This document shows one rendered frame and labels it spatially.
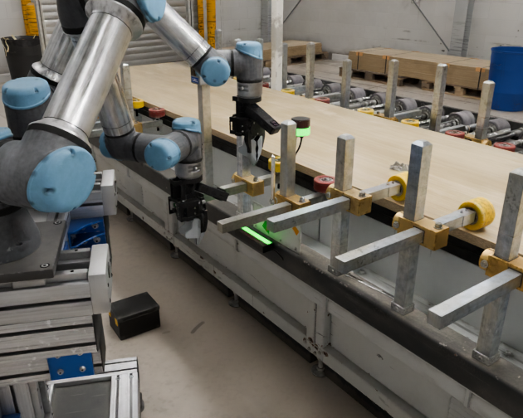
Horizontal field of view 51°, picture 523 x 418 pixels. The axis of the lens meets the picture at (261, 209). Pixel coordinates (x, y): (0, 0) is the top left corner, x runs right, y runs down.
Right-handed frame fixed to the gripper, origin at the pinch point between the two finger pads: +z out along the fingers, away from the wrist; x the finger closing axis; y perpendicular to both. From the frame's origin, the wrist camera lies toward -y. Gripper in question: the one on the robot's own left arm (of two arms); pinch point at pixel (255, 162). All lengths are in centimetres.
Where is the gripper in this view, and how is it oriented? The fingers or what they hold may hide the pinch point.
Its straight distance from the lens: 169.7
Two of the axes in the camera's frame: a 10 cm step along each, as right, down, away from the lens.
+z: 0.0, 9.2, 3.9
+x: -5.6, 3.3, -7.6
